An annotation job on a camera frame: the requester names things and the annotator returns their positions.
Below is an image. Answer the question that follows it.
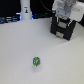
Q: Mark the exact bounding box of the dark equipment with blue light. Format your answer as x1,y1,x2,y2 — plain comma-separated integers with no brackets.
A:
0,13,21,24

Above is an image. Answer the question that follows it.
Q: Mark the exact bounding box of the black kcup holder drawer box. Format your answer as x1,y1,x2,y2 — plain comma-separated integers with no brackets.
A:
50,15,76,40

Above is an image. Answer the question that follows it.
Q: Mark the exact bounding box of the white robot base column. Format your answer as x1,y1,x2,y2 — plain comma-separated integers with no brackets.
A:
21,0,32,20

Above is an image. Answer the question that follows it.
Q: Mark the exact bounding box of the green kcup pod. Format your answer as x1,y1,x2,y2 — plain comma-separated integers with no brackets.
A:
33,57,40,67

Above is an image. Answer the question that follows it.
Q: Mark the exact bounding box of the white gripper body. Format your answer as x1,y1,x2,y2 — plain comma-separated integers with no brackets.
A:
52,0,83,21

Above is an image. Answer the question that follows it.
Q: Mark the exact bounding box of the black frame background equipment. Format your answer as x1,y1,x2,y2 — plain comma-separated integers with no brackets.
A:
30,0,54,19

